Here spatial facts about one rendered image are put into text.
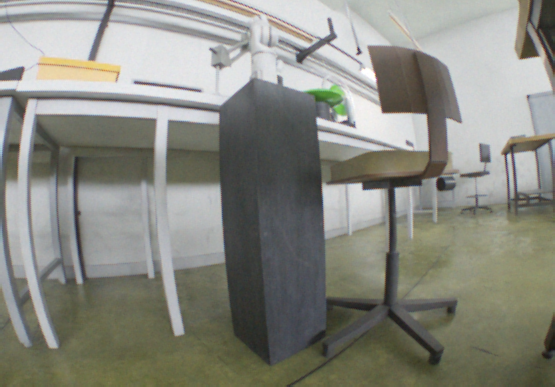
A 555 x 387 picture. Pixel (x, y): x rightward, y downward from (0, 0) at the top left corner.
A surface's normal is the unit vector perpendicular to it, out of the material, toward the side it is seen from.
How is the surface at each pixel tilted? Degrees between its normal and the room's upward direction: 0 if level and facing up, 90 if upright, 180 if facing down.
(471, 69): 90
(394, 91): 90
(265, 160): 90
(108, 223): 90
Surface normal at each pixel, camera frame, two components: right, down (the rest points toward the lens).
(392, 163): 0.13, -0.08
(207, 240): 0.61, -0.09
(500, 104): -0.79, 0.00
